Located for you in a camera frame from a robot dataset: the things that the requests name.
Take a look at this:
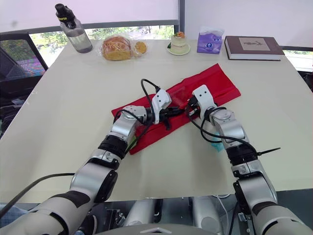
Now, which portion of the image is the white cable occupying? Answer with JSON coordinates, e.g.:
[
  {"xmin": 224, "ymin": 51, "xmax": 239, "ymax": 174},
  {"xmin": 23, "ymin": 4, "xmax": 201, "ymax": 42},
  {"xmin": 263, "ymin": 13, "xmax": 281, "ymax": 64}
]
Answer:
[{"xmin": 212, "ymin": 194, "xmax": 231, "ymax": 235}]

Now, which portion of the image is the black cable tie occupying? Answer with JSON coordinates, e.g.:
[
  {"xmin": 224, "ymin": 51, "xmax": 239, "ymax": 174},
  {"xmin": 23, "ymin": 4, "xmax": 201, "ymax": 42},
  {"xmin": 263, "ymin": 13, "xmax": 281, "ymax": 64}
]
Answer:
[{"xmin": 256, "ymin": 147, "xmax": 281, "ymax": 157}]

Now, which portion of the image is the grey cable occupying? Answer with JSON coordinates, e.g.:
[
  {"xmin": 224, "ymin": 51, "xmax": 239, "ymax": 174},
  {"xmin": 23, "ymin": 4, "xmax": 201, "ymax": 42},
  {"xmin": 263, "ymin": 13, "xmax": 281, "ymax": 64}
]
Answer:
[{"xmin": 0, "ymin": 172, "xmax": 75, "ymax": 217}]

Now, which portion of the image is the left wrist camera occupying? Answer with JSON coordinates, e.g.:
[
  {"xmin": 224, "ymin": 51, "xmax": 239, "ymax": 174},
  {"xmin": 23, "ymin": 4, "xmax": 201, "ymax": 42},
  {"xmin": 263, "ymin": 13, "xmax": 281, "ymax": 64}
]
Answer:
[{"xmin": 151, "ymin": 89, "xmax": 172, "ymax": 125}]

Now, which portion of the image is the red mesh pouch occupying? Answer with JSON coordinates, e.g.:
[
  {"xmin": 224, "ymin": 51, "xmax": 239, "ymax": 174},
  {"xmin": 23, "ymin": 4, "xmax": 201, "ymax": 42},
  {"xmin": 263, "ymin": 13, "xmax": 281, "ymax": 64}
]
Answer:
[{"xmin": 111, "ymin": 63, "xmax": 242, "ymax": 156}]

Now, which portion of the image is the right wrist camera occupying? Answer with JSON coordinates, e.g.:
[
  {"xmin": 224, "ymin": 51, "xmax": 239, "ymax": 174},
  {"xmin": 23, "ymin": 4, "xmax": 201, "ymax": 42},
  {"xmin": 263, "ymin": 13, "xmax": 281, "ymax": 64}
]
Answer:
[{"xmin": 192, "ymin": 84, "xmax": 219, "ymax": 118}]

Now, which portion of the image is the brown hardcover book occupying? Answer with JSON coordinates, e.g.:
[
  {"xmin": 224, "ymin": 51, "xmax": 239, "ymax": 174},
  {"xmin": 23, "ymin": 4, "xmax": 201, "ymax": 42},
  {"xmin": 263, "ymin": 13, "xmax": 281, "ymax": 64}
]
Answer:
[{"xmin": 224, "ymin": 35, "xmax": 286, "ymax": 61}]

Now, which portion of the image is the toy cake on plate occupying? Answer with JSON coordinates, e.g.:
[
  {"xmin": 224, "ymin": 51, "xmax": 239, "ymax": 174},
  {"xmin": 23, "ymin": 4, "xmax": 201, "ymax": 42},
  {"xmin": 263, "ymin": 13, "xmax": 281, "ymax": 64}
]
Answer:
[{"xmin": 167, "ymin": 31, "xmax": 191, "ymax": 55}]

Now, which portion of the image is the purple tissue box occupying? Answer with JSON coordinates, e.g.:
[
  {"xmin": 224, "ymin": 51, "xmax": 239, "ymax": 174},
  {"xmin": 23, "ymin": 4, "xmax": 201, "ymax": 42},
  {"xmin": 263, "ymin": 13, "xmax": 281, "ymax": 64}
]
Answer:
[{"xmin": 197, "ymin": 25, "xmax": 225, "ymax": 55}]

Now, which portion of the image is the black mesh chair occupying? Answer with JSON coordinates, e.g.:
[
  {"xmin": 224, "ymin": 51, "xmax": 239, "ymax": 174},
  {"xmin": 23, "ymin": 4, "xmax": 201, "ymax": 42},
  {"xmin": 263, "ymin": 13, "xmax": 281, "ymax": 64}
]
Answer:
[{"xmin": 0, "ymin": 31, "xmax": 49, "ymax": 82}]

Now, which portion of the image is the clear water bottle black cap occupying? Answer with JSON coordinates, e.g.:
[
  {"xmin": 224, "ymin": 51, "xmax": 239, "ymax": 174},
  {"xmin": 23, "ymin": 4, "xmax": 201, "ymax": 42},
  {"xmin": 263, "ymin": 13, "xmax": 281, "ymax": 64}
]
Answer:
[{"xmin": 54, "ymin": 3, "xmax": 94, "ymax": 54}]

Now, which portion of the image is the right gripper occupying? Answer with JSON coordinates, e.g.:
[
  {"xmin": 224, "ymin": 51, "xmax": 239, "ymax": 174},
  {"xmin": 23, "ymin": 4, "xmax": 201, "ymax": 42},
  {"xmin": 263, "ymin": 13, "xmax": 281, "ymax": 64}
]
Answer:
[{"xmin": 186, "ymin": 96, "xmax": 201, "ymax": 119}]

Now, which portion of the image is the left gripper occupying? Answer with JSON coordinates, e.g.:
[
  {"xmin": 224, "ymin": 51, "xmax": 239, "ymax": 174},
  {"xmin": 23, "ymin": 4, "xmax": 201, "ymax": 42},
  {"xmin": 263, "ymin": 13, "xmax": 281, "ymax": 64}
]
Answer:
[{"xmin": 158, "ymin": 106, "xmax": 185, "ymax": 131}]

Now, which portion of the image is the black cable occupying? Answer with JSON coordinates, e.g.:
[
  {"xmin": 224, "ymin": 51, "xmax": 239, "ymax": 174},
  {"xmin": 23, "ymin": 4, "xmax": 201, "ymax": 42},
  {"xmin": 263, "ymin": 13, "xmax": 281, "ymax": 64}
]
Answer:
[
  {"xmin": 185, "ymin": 104, "xmax": 259, "ymax": 157},
  {"xmin": 112, "ymin": 78, "xmax": 161, "ymax": 150}
]

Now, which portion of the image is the bread in clear bag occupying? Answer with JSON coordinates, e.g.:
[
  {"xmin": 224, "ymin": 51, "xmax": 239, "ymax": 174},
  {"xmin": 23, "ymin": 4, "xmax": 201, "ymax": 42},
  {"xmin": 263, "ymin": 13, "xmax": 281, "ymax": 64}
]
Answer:
[{"xmin": 98, "ymin": 35, "xmax": 149, "ymax": 62}]

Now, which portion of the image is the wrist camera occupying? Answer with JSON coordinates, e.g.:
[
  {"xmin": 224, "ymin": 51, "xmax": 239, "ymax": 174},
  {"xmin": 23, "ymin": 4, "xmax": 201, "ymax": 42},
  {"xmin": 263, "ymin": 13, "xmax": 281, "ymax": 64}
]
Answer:
[
  {"xmin": 151, "ymin": 89, "xmax": 172, "ymax": 125},
  {"xmin": 192, "ymin": 84, "xmax": 219, "ymax": 118}
]

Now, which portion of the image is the robot body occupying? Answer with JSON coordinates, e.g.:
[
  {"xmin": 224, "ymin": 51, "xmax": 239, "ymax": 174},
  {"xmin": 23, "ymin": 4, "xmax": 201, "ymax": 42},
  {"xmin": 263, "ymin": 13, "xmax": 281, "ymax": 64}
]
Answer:
[{"xmin": 96, "ymin": 195, "xmax": 247, "ymax": 235}]

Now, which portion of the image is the small teal pack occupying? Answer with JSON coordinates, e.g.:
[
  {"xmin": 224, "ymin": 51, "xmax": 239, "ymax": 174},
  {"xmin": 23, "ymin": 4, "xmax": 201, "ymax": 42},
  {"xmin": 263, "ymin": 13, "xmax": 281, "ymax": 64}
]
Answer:
[{"xmin": 209, "ymin": 131, "xmax": 225, "ymax": 153}]

